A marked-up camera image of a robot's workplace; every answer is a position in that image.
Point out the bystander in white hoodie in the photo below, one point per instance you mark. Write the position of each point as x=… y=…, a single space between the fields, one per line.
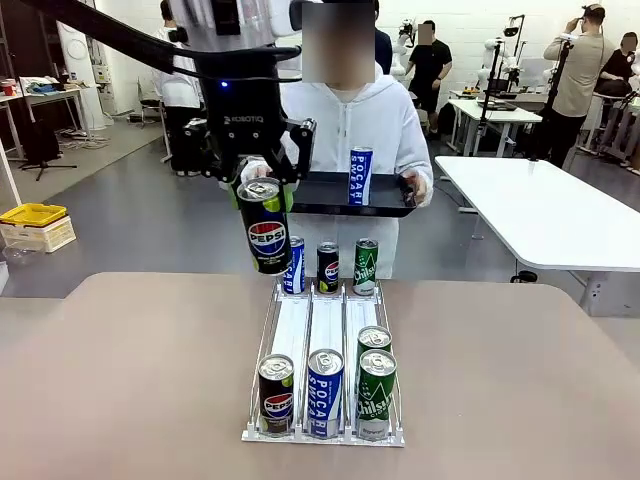
x=172 y=135

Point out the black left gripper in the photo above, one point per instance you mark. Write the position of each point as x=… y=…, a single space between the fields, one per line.
x=240 y=100

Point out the blue Pocari Sweat can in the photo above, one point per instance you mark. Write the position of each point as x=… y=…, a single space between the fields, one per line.
x=298 y=270
x=360 y=175
x=325 y=400

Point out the white plastic crate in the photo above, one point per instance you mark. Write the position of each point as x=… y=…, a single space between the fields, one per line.
x=45 y=237

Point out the white desk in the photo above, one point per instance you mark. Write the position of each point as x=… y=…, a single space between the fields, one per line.
x=490 y=112

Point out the black light stand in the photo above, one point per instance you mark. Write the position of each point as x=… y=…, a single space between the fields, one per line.
x=492 y=75

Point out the person's left hand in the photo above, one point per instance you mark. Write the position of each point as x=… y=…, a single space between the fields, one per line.
x=420 y=186

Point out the person's left forearm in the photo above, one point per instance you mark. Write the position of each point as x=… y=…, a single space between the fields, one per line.
x=417 y=147

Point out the person in black t-shirt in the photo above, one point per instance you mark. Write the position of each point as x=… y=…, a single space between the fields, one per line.
x=430 y=65

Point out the white tower air conditioner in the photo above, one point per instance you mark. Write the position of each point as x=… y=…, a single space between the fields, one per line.
x=80 y=75

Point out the black Pepsi can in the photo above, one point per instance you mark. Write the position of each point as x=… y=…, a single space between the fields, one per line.
x=267 y=235
x=328 y=270
x=276 y=400

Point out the black camera tripod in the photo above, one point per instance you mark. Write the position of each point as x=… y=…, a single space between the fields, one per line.
x=550 y=110

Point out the yellow plastic crate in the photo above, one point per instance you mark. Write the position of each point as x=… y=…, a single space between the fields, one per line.
x=32 y=215

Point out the black tripod stand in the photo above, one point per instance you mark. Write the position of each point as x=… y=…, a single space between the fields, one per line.
x=42 y=145

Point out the black serving tray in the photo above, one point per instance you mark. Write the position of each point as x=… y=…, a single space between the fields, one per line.
x=320 y=192

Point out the green Chilsung cider can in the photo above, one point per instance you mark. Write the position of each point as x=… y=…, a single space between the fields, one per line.
x=375 y=400
x=366 y=270
x=375 y=337

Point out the bystander in navy top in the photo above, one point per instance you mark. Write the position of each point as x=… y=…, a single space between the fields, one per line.
x=384 y=50

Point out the person in white hoodie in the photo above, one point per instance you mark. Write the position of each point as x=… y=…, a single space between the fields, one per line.
x=370 y=110

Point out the seated person in black top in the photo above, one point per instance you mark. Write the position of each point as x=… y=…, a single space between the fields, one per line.
x=622 y=65

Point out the person's right hand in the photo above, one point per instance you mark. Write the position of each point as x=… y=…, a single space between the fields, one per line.
x=256 y=171

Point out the cluttered white side table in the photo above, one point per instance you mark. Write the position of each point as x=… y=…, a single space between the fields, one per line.
x=50 y=92

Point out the person in beige hoodie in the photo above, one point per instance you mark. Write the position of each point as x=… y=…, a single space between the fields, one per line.
x=575 y=75

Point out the large white table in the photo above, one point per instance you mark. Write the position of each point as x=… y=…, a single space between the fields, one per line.
x=540 y=215

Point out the red cup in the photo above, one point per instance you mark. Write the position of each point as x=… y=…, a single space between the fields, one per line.
x=9 y=87

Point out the clear plastic bag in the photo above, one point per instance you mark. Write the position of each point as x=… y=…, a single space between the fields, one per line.
x=17 y=255

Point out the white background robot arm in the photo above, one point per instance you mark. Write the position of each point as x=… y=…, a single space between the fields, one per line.
x=402 y=47

